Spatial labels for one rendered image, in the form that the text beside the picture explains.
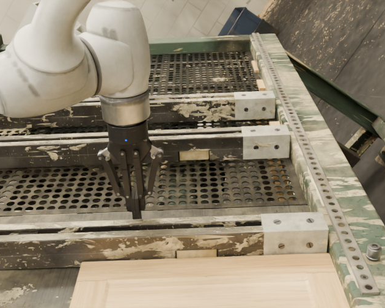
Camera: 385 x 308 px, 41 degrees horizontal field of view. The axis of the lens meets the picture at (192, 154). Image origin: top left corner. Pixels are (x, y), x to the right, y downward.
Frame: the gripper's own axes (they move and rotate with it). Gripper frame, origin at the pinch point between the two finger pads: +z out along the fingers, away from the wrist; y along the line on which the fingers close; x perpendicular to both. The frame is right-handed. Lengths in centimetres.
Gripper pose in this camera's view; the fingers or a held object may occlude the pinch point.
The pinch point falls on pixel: (136, 209)
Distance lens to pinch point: 107.3
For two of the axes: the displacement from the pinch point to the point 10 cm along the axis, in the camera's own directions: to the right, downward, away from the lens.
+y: -10.0, 0.4, 0.1
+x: 0.1, 4.7, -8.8
